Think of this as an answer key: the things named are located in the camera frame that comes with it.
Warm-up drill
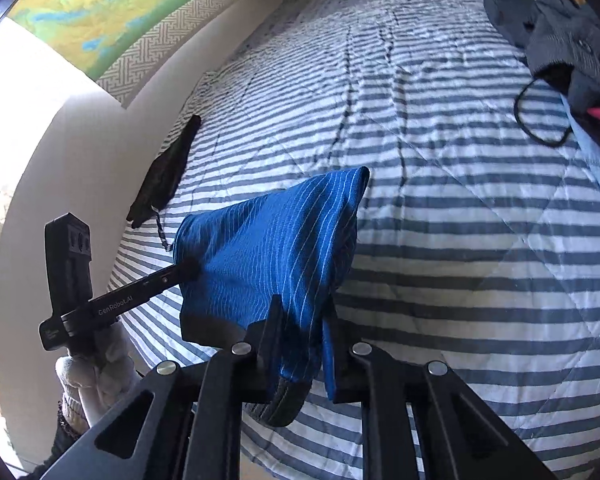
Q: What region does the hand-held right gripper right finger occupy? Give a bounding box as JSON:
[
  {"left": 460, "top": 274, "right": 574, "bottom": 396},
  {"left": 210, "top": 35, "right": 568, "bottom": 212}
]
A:
[{"left": 322, "top": 300, "right": 556, "bottom": 480}]

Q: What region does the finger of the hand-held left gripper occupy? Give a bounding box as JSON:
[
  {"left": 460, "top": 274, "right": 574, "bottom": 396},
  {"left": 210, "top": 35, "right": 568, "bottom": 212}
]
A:
[{"left": 140, "top": 258, "right": 202, "bottom": 295}]

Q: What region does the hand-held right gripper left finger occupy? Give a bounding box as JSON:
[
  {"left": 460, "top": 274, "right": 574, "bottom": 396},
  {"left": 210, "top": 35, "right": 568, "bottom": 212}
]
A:
[{"left": 40, "top": 295, "right": 283, "bottom": 480}]

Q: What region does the blue pinstriped garment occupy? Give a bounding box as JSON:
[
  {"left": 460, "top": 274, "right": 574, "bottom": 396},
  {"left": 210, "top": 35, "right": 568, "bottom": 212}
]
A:
[{"left": 172, "top": 166, "right": 371, "bottom": 427}]

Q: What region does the person's left hand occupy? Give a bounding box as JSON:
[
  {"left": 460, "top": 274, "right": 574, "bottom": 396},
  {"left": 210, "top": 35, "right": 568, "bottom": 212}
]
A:
[{"left": 55, "top": 327, "right": 137, "bottom": 431}]

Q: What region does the black folded garment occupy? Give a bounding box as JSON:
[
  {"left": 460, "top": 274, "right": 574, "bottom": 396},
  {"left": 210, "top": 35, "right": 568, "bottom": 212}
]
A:
[{"left": 126, "top": 114, "right": 202, "bottom": 254}]

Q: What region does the blue white striped bed quilt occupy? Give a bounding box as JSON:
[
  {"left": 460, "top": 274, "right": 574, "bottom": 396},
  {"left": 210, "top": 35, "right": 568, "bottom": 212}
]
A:
[{"left": 107, "top": 0, "right": 600, "bottom": 466}]

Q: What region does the dark grey garment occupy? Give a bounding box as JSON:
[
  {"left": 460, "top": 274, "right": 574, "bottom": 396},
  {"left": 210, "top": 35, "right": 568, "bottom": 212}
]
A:
[{"left": 483, "top": 0, "right": 548, "bottom": 48}]

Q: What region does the grey tweed coat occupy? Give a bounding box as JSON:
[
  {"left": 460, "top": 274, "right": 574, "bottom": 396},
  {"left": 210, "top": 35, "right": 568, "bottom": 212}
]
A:
[{"left": 522, "top": 0, "right": 600, "bottom": 108}]

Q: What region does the landscape wall poster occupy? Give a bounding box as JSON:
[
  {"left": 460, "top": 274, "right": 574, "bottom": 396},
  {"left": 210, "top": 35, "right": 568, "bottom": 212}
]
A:
[{"left": 5, "top": 0, "right": 281, "bottom": 108}]

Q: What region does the black cord loop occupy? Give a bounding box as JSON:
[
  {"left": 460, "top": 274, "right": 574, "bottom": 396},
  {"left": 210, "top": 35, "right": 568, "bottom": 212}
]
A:
[{"left": 513, "top": 77, "right": 577, "bottom": 149}]

